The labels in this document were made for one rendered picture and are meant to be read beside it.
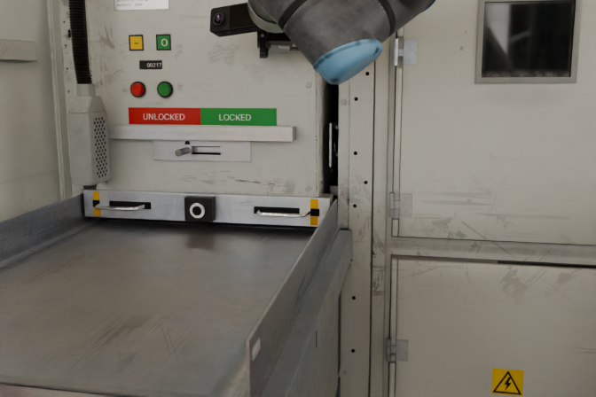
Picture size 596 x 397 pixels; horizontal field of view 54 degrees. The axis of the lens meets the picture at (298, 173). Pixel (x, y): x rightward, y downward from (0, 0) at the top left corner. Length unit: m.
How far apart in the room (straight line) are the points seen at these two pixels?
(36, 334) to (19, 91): 0.66
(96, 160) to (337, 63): 0.60
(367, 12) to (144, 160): 0.64
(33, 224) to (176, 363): 0.60
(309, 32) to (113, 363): 0.48
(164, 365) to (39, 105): 0.82
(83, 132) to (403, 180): 0.63
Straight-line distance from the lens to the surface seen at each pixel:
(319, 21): 0.80
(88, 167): 1.21
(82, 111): 1.20
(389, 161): 1.19
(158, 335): 0.76
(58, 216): 1.28
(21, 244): 1.19
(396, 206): 1.18
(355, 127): 1.18
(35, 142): 1.38
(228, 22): 1.02
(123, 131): 1.24
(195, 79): 1.21
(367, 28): 0.82
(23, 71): 1.36
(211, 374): 0.66
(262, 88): 1.17
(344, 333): 1.30
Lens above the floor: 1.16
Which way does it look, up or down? 9 degrees down
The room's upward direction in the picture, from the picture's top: straight up
